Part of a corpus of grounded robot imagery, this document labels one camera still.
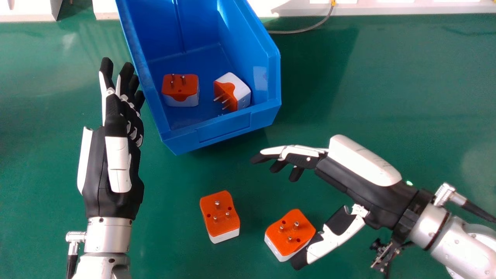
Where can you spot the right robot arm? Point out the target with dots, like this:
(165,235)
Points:
(453,236)

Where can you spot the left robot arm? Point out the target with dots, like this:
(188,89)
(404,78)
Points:
(104,250)

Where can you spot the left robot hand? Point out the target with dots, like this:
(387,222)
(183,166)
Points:
(112,182)

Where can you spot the white-and-orange plug adapter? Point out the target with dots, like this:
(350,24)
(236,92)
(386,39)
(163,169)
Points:
(232,92)
(290,232)
(219,216)
(180,90)

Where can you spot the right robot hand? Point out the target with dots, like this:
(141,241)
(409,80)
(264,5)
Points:
(364,182)

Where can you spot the blue plastic bin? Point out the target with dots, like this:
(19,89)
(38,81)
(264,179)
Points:
(201,69)

